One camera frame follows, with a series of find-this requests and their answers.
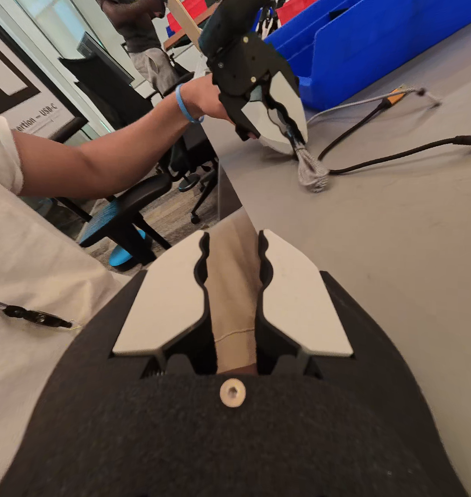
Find black stool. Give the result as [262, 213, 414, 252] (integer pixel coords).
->
[51, 173, 174, 268]

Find white t-shirt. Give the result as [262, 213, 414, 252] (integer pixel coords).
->
[0, 112, 121, 497]

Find round blue base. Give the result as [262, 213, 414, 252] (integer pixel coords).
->
[109, 228, 147, 268]

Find person's left forearm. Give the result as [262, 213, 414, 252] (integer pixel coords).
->
[12, 79, 199, 199]

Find beige trousers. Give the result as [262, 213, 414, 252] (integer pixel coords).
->
[204, 208, 265, 376]

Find blue plastic bin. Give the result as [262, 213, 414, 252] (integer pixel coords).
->
[265, 0, 471, 111]

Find white wall sign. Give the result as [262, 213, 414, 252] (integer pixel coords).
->
[0, 12, 75, 136]

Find black office chair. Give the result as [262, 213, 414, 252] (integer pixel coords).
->
[59, 52, 220, 226]

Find black monitor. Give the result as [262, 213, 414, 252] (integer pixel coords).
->
[76, 31, 135, 84]

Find person's left hand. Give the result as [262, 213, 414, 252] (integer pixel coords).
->
[193, 74, 259, 140]

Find black cable orange plugs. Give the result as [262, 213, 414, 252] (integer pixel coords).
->
[317, 87, 471, 176]

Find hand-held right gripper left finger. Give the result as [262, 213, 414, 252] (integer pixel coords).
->
[112, 230, 213, 356]

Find braided cable orange plug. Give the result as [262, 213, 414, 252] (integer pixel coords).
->
[294, 87, 443, 193]

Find blue wristband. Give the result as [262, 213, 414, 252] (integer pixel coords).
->
[175, 83, 205, 125]

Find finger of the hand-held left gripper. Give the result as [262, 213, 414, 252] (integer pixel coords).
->
[265, 72, 309, 146]
[240, 105, 298, 157]

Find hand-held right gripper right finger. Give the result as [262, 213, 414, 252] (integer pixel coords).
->
[256, 229, 354, 358]

